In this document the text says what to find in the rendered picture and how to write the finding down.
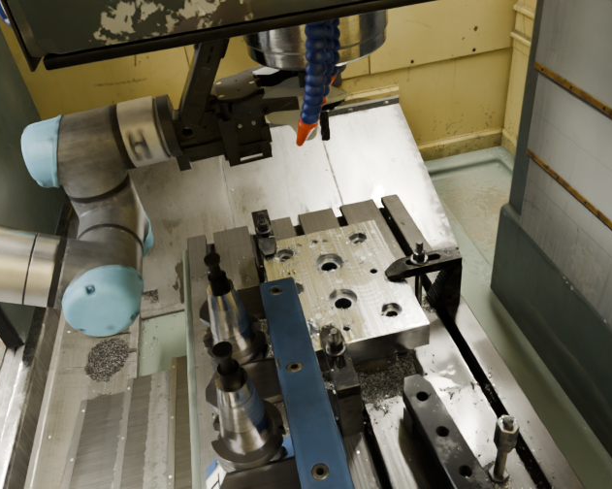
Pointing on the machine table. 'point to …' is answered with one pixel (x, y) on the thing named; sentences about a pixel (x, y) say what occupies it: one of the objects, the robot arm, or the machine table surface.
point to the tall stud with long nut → (504, 437)
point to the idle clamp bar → (460, 466)
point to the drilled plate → (352, 291)
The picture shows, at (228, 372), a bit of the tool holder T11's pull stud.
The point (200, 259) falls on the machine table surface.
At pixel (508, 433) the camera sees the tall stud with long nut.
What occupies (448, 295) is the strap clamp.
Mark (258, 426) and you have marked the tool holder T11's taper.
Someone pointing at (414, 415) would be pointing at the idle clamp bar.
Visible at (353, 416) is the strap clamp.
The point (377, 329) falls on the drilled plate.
